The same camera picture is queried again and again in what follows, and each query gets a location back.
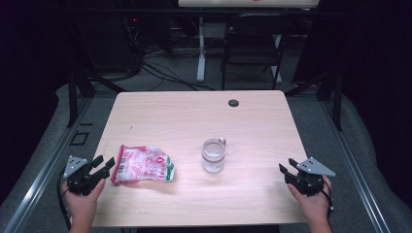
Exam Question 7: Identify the black folding chair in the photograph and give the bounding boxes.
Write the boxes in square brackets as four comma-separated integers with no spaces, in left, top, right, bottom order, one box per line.
[221,13,294,91]

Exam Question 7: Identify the black floor cables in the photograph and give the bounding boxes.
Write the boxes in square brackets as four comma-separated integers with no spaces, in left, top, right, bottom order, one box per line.
[140,60,217,92]

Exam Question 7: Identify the dark computer case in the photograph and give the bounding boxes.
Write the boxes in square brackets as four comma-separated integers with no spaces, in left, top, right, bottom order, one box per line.
[77,12,144,75]

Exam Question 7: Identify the person's left hand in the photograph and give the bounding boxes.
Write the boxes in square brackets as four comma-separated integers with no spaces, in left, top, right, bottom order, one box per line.
[61,179,107,225]

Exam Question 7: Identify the white desk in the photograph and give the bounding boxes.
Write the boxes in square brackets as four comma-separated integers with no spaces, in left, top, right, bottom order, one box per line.
[177,0,321,84]

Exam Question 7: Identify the left hand-held gripper cable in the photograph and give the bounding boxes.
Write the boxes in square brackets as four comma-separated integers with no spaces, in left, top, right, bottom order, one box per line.
[56,167,73,231]

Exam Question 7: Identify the aluminium floor rail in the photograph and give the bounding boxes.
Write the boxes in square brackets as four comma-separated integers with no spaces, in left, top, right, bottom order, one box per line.
[318,96,392,233]
[2,96,94,233]

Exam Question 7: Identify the clear plastic jar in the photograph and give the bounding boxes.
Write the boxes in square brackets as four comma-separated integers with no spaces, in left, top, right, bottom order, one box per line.
[200,136,227,175]

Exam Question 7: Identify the person's right hand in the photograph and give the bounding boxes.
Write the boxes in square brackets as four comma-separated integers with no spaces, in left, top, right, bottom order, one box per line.
[287,176,333,225]

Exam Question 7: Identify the right hand-held gripper cable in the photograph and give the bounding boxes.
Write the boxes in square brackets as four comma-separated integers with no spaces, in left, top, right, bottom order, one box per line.
[322,179,335,218]

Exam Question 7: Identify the pink and white plastic bag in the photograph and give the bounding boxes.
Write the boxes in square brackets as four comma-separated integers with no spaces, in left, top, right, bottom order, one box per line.
[110,144,176,186]

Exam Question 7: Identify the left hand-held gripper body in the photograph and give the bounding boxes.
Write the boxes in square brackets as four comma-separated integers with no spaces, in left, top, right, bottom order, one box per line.
[63,155,111,197]

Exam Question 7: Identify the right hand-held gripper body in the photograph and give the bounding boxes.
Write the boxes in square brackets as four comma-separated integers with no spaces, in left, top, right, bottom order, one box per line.
[285,156,336,197]

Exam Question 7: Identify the black metal stand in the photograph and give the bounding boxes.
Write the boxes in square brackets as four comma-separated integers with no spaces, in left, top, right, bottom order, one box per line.
[284,68,344,132]
[65,68,128,128]

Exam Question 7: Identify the hand-held gripper cable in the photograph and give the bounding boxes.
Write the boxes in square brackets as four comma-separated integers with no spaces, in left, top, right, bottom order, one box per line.
[56,167,73,231]
[322,179,335,218]

